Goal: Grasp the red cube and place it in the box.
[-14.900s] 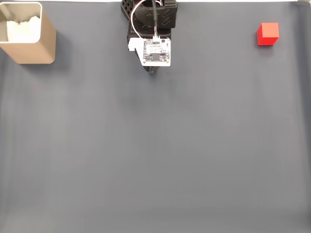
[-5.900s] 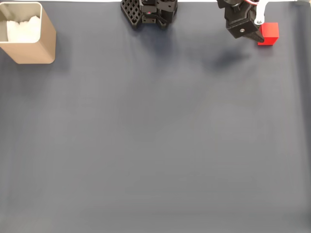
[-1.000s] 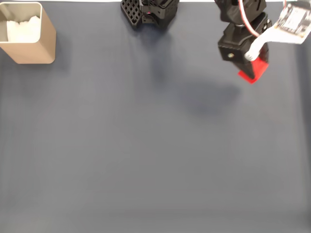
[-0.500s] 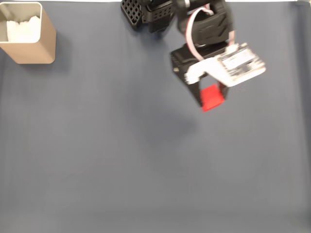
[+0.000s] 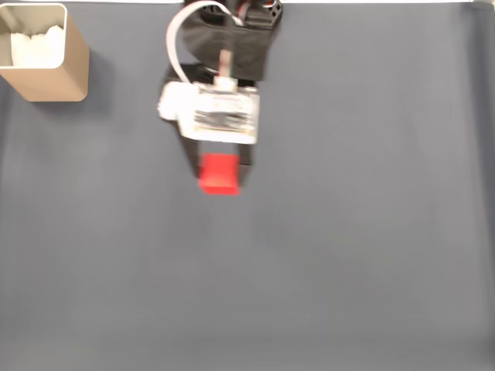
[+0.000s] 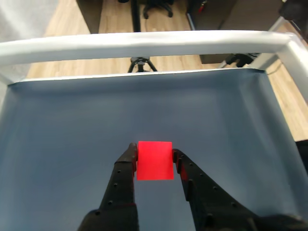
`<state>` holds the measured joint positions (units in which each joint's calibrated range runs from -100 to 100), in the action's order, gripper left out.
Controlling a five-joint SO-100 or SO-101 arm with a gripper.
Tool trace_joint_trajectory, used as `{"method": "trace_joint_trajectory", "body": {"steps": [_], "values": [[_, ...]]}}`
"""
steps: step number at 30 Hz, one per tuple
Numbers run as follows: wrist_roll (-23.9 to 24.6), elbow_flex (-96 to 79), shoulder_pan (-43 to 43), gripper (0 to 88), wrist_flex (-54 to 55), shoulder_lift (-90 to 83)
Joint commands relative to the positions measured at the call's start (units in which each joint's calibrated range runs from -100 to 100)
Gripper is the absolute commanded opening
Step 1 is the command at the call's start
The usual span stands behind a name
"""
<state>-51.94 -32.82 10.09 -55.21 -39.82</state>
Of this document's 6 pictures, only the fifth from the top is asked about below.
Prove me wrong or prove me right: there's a red cube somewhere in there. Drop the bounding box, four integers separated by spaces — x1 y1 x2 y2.
197 152 242 196

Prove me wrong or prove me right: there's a beige open box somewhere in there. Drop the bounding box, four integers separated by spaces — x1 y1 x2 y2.
0 2 90 103

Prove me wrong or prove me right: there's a dark grey mat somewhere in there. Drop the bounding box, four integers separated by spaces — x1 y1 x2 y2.
0 2 495 371

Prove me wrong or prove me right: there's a white foam padding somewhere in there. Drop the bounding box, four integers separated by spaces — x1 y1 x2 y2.
9 23 65 67

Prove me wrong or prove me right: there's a white servo wire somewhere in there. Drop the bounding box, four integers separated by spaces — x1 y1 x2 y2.
166 0 237 84

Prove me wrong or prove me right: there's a white camera board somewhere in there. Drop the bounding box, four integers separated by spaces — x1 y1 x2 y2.
157 77 261 146

